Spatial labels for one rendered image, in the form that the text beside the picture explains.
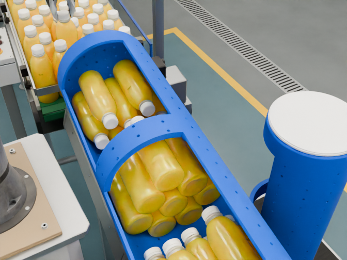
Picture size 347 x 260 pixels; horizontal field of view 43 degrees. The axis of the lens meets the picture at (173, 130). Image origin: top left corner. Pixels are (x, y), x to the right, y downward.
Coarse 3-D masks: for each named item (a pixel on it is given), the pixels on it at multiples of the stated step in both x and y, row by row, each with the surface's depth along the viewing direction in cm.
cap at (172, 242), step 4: (168, 240) 89; (172, 240) 89; (176, 240) 89; (164, 244) 89; (168, 244) 89; (172, 244) 89; (176, 244) 89; (180, 244) 89; (164, 248) 89; (168, 248) 88; (164, 252) 89
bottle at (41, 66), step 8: (32, 56) 144; (40, 56) 143; (48, 56) 146; (32, 64) 144; (40, 64) 144; (48, 64) 145; (32, 72) 147; (40, 72) 145; (48, 72) 146; (40, 80) 147; (48, 80) 148; (40, 96) 153; (48, 96) 152; (56, 96) 155
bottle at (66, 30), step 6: (60, 24) 146; (66, 24) 146; (72, 24) 148; (60, 30) 147; (66, 30) 146; (72, 30) 148; (60, 36) 148; (66, 36) 147; (72, 36) 148; (66, 42) 149; (72, 42) 150
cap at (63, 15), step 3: (57, 12) 145; (60, 12) 145; (63, 12) 145; (66, 12) 145; (60, 15) 144; (63, 15) 144; (66, 15) 144; (69, 15) 146; (60, 18) 145; (63, 18) 145; (66, 18) 145
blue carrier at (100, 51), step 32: (96, 32) 126; (64, 64) 125; (96, 64) 133; (64, 96) 125; (160, 96) 107; (128, 128) 99; (160, 128) 97; (192, 128) 101; (96, 160) 119; (224, 192) 86; (192, 224) 111; (256, 224) 82; (128, 256) 90; (288, 256) 81
